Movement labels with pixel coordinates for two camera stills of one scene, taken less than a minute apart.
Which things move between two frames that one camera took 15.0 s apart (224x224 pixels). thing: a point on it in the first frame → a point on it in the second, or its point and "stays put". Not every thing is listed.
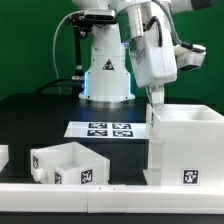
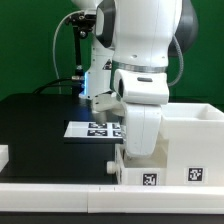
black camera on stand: x=84 y=23 stays put
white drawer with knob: x=69 y=164 → x=136 y=171
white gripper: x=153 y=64 → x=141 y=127
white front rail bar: x=113 y=199 stays put
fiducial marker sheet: x=106 y=129 stays put
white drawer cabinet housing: x=185 y=146 stays put
